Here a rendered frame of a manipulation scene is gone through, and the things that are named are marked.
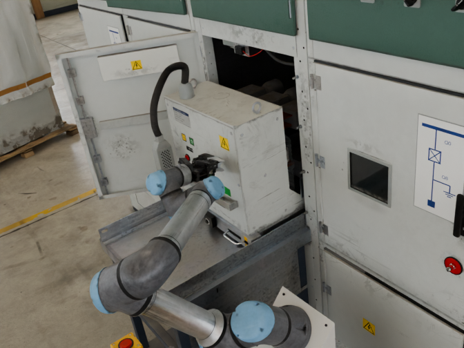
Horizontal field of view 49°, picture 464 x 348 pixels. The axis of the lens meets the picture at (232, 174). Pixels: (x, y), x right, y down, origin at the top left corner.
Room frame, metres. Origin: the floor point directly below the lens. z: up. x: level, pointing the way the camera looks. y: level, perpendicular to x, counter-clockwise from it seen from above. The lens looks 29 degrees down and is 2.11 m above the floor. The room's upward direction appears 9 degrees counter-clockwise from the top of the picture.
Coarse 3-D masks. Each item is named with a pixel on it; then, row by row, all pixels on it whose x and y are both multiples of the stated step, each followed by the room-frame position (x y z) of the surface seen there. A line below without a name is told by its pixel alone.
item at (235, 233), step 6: (210, 210) 1.83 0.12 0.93; (216, 216) 1.78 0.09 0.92; (216, 222) 1.79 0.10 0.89; (222, 222) 1.74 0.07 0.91; (228, 222) 1.72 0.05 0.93; (222, 228) 1.75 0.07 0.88; (228, 228) 1.71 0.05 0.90; (234, 228) 1.68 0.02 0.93; (228, 234) 1.72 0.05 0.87; (234, 234) 1.68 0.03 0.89; (246, 234) 1.62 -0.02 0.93; (252, 234) 1.62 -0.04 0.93; (258, 234) 1.61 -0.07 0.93; (240, 240) 1.64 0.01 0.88; (252, 240) 1.59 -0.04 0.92
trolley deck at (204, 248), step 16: (160, 224) 1.90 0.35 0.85; (208, 224) 1.84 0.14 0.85; (128, 240) 1.82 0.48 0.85; (144, 240) 1.80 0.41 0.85; (192, 240) 1.75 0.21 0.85; (208, 240) 1.73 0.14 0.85; (224, 240) 1.71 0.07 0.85; (288, 240) 1.65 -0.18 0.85; (304, 240) 1.68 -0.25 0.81; (112, 256) 1.76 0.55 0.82; (192, 256) 1.64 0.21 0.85; (208, 256) 1.62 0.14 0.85; (224, 256) 1.61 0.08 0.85; (272, 256) 1.58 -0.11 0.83; (176, 272) 1.56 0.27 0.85; (192, 272) 1.54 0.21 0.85; (240, 272) 1.50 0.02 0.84; (256, 272) 1.54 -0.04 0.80; (208, 288) 1.44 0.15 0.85; (224, 288) 1.46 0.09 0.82
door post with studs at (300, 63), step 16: (304, 32) 1.67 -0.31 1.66; (304, 48) 1.67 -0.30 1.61; (304, 64) 1.67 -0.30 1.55; (304, 80) 1.68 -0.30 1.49; (304, 96) 1.68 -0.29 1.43; (304, 112) 1.69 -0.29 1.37; (304, 128) 1.69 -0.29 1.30; (304, 144) 1.70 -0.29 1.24; (304, 160) 1.70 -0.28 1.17; (304, 176) 1.71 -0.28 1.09; (304, 192) 1.72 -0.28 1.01; (320, 288) 1.67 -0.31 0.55; (320, 304) 1.67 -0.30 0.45
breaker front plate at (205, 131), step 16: (192, 112) 1.84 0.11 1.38; (176, 128) 1.98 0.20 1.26; (192, 128) 1.86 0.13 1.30; (208, 128) 1.76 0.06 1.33; (224, 128) 1.66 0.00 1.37; (176, 144) 2.00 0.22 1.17; (208, 144) 1.77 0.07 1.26; (192, 160) 1.90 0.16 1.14; (224, 160) 1.69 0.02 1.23; (224, 176) 1.70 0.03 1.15; (240, 192) 1.62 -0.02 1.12; (224, 208) 1.73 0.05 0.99; (240, 208) 1.64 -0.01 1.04; (240, 224) 1.65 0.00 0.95
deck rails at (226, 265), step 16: (144, 208) 1.95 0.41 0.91; (160, 208) 1.99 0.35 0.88; (112, 224) 1.86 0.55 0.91; (128, 224) 1.90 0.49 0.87; (144, 224) 1.91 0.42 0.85; (288, 224) 1.67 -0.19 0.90; (304, 224) 1.72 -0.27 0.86; (112, 240) 1.83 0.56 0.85; (256, 240) 1.59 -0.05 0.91; (272, 240) 1.63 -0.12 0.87; (240, 256) 1.54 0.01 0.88; (256, 256) 1.58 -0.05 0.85; (208, 272) 1.47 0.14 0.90; (224, 272) 1.50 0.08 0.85; (176, 288) 1.39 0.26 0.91; (192, 288) 1.43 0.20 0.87
